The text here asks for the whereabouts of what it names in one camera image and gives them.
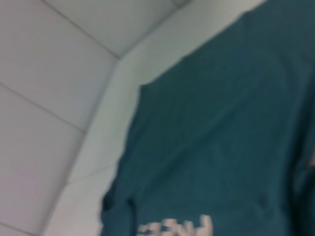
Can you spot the blue shirt with FREE print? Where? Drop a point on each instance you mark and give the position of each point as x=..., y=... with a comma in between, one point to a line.
x=209, y=123

